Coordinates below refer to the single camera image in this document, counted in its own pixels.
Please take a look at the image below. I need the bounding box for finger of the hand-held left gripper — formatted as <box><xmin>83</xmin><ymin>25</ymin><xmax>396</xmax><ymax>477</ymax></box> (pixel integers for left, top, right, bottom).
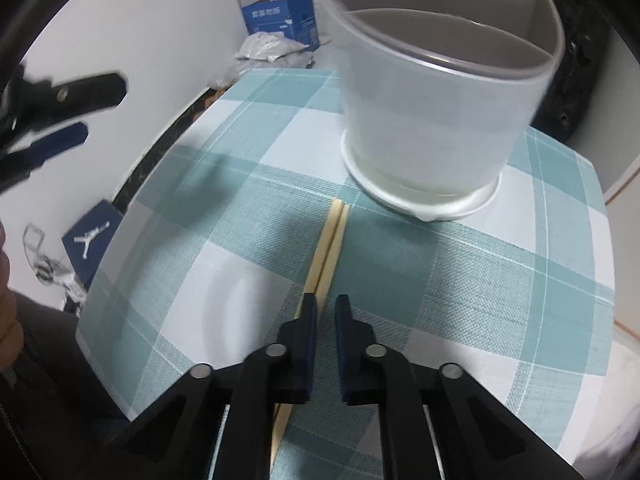
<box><xmin>30</xmin><ymin>72</ymin><xmax>128</xmax><ymax>117</ymax></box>
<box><xmin>0</xmin><ymin>121</ymin><xmax>91</xmax><ymax>193</ymax></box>

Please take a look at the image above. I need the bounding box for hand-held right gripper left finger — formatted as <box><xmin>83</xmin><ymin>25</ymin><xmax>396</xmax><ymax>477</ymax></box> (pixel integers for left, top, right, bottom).
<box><xmin>85</xmin><ymin>292</ymin><xmax>318</xmax><ymax>480</ymax></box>

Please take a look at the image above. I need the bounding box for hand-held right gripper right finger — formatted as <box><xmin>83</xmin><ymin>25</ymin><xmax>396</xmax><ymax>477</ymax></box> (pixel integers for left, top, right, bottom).
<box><xmin>334</xmin><ymin>294</ymin><xmax>571</xmax><ymax>480</ymax></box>

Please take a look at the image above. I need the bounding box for wooden chopstick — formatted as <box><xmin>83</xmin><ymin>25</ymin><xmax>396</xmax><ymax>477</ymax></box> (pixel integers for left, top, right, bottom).
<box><xmin>316</xmin><ymin>201</ymin><xmax>351</xmax><ymax>311</ymax></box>
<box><xmin>270</xmin><ymin>200</ymin><xmax>342</xmax><ymax>478</ymax></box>

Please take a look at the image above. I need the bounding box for white utensil holder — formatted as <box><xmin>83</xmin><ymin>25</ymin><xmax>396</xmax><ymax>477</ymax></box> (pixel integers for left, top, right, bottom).
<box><xmin>320</xmin><ymin>0</ymin><xmax>566</xmax><ymax>222</ymax></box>

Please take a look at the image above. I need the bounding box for person's left hand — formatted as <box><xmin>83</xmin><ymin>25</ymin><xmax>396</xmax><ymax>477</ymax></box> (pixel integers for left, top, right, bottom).
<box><xmin>0</xmin><ymin>222</ymin><xmax>23</xmax><ymax>376</ymax></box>

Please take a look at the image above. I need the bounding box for dark blue shoe box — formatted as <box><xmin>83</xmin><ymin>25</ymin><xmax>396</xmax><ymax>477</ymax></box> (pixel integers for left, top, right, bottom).
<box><xmin>61</xmin><ymin>199</ymin><xmax>126</xmax><ymax>288</ymax></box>

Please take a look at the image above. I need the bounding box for teal plaid tablecloth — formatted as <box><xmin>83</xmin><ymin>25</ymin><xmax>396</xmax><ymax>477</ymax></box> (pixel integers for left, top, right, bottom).
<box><xmin>75</xmin><ymin>67</ymin><xmax>617</xmax><ymax>480</ymax></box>

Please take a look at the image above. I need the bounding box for grey plastic bag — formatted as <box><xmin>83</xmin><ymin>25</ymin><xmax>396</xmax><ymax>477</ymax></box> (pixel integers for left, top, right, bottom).
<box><xmin>210</xmin><ymin>55</ymin><xmax>313</xmax><ymax>92</ymax></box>

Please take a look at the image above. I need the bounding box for silver plastic parcel bag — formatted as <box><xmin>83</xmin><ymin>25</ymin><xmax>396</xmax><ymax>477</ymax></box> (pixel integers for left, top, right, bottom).
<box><xmin>235</xmin><ymin>31</ymin><xmax>310</xmax><ymax>66</ymax></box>

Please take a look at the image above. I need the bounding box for blue cardboard box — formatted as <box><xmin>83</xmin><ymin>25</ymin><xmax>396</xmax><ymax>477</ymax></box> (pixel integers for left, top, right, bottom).
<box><xmin>241</xmin><ymin>0</ymin><xmax>321</xmax><ymax>52</ymax></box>

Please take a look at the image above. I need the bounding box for black backpack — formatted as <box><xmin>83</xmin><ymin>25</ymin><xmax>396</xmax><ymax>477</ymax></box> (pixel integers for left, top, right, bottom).
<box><xmin>530</xmin><ymin>0</ymin><xmax>626</xmax><ymax>148</ymax></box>

